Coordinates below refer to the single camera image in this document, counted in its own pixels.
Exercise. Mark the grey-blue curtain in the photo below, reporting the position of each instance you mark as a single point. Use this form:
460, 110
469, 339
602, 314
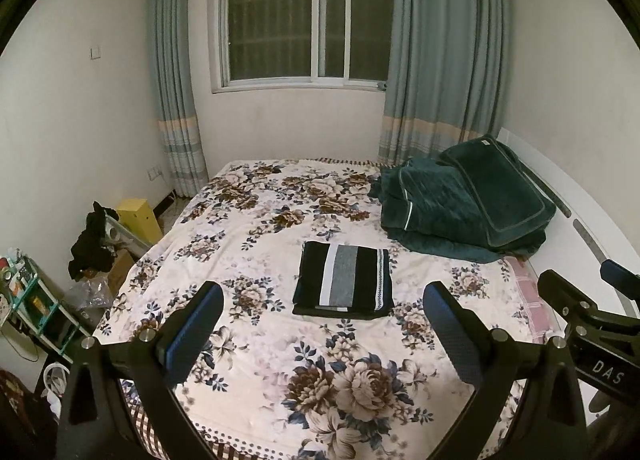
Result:
440, 39
175, 64

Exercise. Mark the floral blanket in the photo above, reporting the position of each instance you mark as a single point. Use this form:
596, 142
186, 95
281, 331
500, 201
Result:
260, 250

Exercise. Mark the person's right forearm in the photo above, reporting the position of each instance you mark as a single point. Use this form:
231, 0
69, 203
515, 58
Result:
620, 435

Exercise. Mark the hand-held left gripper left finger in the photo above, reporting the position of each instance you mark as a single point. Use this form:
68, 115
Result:
194, 327

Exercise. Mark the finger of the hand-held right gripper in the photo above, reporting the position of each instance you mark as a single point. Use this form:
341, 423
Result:
622, 279
562, 292

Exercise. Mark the clear plastic bag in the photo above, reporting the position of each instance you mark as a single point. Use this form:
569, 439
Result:
90, 297

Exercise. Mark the white curved headboard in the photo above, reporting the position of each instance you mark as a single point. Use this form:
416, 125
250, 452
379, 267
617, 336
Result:
590, 220

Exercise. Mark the dark green quilt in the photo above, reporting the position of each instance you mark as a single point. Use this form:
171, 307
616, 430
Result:
425, 205

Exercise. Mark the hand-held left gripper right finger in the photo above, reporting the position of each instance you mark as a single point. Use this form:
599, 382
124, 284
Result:
452, 335

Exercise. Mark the striped knit sweater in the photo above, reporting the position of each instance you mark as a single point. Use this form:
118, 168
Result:
342, 275

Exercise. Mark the dark green pillow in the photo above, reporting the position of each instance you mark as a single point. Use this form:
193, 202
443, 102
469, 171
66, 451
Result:
500, 190

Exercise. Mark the white wall socket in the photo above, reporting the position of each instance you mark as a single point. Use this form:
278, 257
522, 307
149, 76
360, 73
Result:
155, 172

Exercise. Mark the black hanging clothing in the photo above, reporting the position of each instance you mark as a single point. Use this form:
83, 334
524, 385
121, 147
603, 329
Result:
90, 245

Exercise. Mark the grey metal frame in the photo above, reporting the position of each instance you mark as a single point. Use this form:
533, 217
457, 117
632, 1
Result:
127, 237

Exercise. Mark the teal storage rack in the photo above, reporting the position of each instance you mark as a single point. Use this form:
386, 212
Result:
35, 305

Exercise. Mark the yellow box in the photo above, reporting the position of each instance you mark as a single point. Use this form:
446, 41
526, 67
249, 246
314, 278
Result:
140, 220

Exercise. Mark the white-framed window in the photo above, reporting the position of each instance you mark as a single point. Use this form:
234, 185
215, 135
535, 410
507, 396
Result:
280, 19

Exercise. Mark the pink checkered bed sheet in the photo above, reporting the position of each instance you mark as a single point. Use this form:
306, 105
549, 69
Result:
530, 300

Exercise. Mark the white light switch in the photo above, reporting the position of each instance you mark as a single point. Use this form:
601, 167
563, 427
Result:
95, 52

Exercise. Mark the dark folded garment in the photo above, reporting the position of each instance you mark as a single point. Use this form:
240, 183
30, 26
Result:
350, 316

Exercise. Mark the cardboard box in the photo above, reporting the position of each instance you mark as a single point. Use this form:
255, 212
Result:
120, 272

